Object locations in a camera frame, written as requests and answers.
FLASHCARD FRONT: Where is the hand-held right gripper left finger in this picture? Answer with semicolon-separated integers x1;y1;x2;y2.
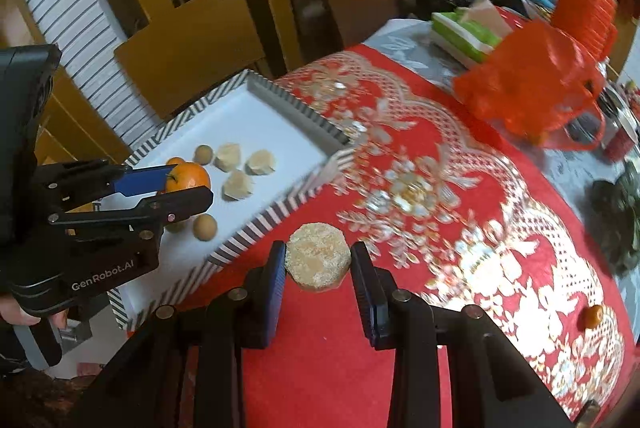
65;240;287;428

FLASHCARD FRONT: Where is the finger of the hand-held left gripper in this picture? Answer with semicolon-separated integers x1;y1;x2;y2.
50;185;214;234
35;160;173;209

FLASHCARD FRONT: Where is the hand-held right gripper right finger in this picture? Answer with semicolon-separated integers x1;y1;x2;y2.
350;242;571;428

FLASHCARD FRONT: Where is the orange tangerine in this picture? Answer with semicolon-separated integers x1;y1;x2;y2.
579;304;606;331
164;161;212;195

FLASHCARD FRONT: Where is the large beige cake piece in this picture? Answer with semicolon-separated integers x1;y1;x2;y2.
222;169;254;201

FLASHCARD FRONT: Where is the round beige cake piece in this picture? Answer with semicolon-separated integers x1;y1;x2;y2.
284;222;353;293

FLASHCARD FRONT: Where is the striped white cardboard box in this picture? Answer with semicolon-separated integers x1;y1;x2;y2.
107;68;356;331

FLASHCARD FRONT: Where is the person's left hand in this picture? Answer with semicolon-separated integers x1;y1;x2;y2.
0;295;70;329

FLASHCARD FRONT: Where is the striped white panel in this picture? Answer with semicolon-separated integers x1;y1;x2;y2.
17;0;161;149

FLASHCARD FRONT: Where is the yellow wooden chair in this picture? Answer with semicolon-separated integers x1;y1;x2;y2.
100;0;306;121

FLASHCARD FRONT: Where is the green leafy vegetable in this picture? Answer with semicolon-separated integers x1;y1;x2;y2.
590;158;640;279

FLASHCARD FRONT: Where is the red plastic bag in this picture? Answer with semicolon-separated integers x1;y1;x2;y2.
452;18;606;151

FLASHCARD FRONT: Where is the green and white tissue pack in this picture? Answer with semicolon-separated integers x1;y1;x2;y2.
430;0;513;69

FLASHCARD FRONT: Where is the orange plastic cup stack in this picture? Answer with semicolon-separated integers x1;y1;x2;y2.
545;0;621;59

